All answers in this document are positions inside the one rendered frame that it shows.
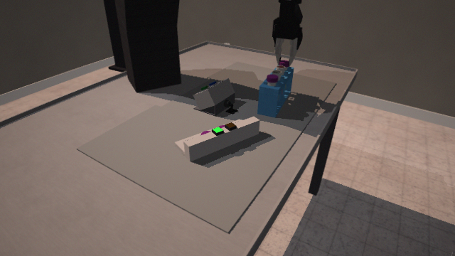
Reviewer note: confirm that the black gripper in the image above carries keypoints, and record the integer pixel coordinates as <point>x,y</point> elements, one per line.
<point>285,29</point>

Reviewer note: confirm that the grey flat mat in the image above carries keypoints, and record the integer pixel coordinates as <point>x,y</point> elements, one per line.
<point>218,187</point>

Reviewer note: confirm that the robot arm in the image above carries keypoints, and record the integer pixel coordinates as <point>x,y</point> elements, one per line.
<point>297,12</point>

